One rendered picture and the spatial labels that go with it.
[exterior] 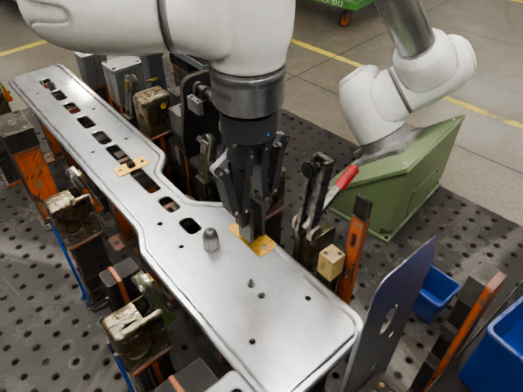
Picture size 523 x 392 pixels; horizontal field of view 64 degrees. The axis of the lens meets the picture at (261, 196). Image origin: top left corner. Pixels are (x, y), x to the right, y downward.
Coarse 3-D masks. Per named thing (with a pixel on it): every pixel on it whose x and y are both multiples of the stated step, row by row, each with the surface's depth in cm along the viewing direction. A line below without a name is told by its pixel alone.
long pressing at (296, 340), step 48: (48, 96) 131; (96, 96) 130; (96, 144) 112; (144, 144) 112; (144, 192) 97; (144, 240) 87; (192, 240) 86; (192, 288) 78; (240, 288) 78; (288, 288) 78; (240, 336) 70; (288, 336) 70; (336, 336) 70; (288, 384) 64
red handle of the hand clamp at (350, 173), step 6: (348, 168) 81; (354, 168) 80; (342, 174) 81; (348, 174) 80; (354, 174) 80; (342, 180) 80; (348, 180) 80; (336, 186) 81; (342, 186) 80; (330, 192) 81; (336, 192) 80; (330, 198) 80; (324, 204) 80; (330, 204) 81; (324, 210) 80; (306, 222) 80; (306, 228) 80
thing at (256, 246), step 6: (234, 228) 70; (234, 234) 69; (258, 234) 68; (240, 240) 68; (258, 240) 68; (264, 240) 68; (270, 240) 68; (252, 246) 67; (258, 246) 67; (270, 246) 67; (258, 252) 66; (264, 252) 66
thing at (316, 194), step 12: (312, 156) 72; (324, 156) 72; (312, 168) 69; (324, 168) 71; (312, 180) 75; (324, 180) 72; (312, 192) 76; (324, 192) 74; (312, 204) 77; (300, 216) 80; (312, 216) 77; (300, 228) 82; (312, 228) 79
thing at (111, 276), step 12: (120, 264) 83; (132, 264) 83; (108, 276) 81; (120, 276) 81; (108, 288) 79; (120, 288) 81; (132, 288) 84; (108, 300) 84; (120, 300) 83; (132, 300) 85
